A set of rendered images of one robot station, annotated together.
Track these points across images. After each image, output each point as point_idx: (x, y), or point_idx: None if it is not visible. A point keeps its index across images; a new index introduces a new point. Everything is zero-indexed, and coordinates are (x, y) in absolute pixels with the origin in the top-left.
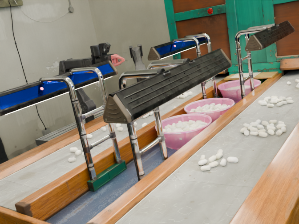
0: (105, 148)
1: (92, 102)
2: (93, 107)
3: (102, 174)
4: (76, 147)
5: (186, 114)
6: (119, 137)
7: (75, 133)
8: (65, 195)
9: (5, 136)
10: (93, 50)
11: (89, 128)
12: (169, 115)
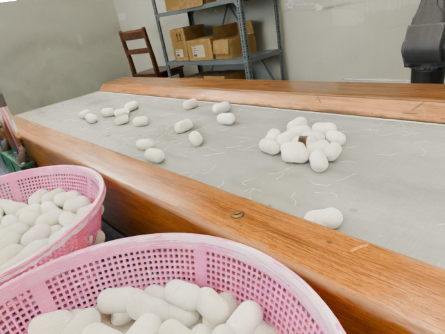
0: (91, 132)
1: (432, 35)
2: (422, 52)
3: (8, 154)
4: (155, 107)
5: (58, 236)
6: (131, 137)
7: (212, 87)
8: None
9: None
10: None
11: (235, 91)
12: (148, 190)
